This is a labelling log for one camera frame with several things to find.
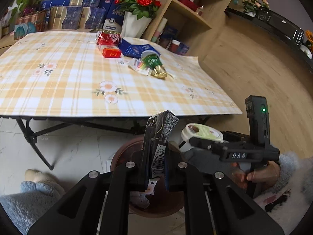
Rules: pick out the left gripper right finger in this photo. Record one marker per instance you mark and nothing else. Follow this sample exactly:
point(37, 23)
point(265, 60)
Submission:
point(174, 175)

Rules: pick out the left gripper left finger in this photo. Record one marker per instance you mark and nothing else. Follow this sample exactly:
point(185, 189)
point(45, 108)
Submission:
point(141, 159)

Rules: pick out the black snack box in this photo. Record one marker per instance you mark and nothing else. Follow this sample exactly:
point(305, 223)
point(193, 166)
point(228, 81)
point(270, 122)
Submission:
point(157, 131)

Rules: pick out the green gold snack bag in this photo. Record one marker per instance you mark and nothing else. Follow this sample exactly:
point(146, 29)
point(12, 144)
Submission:
point(154, 63)

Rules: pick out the white colourful wrapper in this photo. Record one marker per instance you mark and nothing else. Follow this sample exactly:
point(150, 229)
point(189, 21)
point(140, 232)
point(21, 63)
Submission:
point(139, 66)

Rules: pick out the blue snack bag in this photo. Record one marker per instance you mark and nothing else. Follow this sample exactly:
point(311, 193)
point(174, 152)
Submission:
point(137, 51)

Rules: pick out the red snack box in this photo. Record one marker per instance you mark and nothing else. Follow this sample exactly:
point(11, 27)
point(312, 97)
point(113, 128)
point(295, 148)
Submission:
point(109, 51)

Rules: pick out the red soda can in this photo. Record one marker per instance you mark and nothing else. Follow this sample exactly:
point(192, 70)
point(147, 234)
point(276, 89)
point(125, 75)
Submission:
point(107, 38)

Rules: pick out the right hand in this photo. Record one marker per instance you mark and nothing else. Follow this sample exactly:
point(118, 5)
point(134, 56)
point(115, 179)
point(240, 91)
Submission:
point(267, 175)

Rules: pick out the red cup on shelf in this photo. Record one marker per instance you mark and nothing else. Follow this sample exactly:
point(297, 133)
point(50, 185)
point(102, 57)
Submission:
point(174, 46)

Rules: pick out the yellow plaid tablecloth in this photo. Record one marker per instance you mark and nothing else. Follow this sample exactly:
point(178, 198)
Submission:
point(63, 74)

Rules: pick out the white flower pot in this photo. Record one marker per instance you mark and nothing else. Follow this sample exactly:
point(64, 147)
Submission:
point(132, 27)

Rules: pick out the wooden shelf unit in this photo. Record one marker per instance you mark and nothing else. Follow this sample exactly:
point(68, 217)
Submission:
point(199, 32)

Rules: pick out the black folding table frame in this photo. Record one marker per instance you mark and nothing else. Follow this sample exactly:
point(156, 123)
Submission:
point(110, 134)

